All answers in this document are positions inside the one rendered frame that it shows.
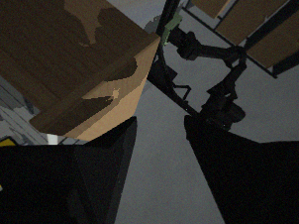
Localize brown wooden cabinet with white door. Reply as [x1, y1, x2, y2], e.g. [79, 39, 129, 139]
[0, 0, 160, 145]

